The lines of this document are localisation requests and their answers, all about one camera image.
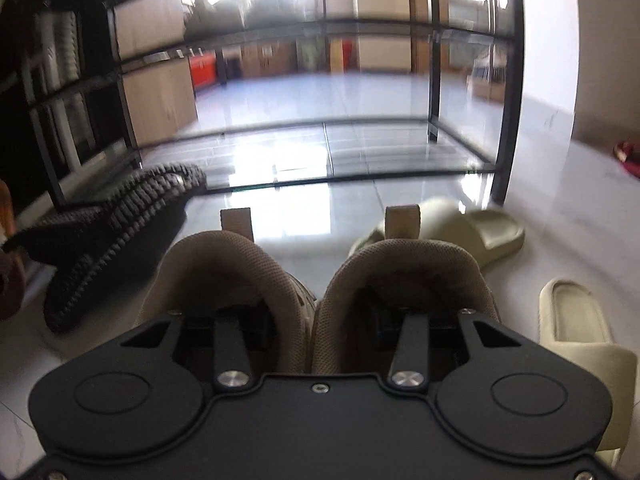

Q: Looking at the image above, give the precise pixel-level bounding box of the beige sneaker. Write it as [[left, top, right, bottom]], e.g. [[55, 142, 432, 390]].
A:
[[310, 204, 500, 375], [134, 207, 316, 374]]

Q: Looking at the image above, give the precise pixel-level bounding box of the cream slide sandal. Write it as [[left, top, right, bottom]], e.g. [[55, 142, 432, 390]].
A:
[[538, 278, 638, 467], [349, 197, 525, 268]]

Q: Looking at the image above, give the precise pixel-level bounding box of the black slipper, lower one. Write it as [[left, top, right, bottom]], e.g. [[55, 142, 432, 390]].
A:
[[43, 164, 206, 334]]

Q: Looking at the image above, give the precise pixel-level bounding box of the black slipper, one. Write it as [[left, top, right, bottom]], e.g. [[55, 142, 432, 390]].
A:
[[43, 164, 206, 334], [1, 200, 110, 266]]

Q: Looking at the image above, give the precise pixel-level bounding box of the black slipper, upper one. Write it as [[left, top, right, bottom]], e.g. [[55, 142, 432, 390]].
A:
[[1, 200, 110, 266]]

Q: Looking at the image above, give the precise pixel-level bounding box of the cardboard box stack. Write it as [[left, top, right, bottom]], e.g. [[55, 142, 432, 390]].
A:
[[115, 0, 198, 145]]

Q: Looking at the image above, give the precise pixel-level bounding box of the black metal shoe rack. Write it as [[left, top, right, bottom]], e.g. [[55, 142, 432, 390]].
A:
[[2, 0, 524, 210]]

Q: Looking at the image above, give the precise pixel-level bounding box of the red object on floor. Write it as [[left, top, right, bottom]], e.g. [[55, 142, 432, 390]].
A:
[[613, 142, 640, 179]]

